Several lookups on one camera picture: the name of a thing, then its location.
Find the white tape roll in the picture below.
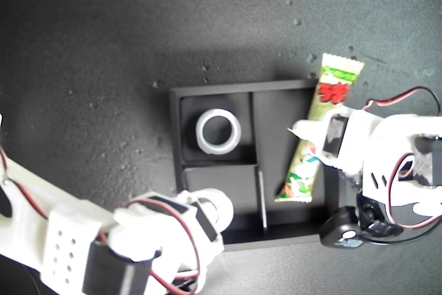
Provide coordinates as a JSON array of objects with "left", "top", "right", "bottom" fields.
[
  {"left": 182, "top": 187, "right": 235, "bottom": 237},
  {"left": 195, "top": 108, "right": 242, "bottom": 155}
]

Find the green printed snack bar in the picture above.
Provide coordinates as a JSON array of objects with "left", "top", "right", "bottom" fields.
[{"left": 274, "top": 53, "right": 365, "bottom": 203}]

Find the black compartment tray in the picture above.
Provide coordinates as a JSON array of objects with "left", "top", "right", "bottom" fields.
[{"left": 169, "top": 79, "right": 346, "bottom": 251}]

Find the red black servo wire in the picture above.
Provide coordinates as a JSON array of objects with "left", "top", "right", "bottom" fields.
[
  {"left": 99, "top": 197, "right": 203, "bottom": 294},
  {"left": 365, "top": 86, "right": 442, "bottom": 117},
  {"left": 387, "top": 154, "right": 434, "bottom": 231},
  {"left": 0, "top": 144, "right": 49, "bottom": 220}
]

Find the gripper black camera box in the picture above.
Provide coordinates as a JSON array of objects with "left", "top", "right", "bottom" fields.
[{"left": 319, "top": 193, "right": 403, "bottom": 249}]

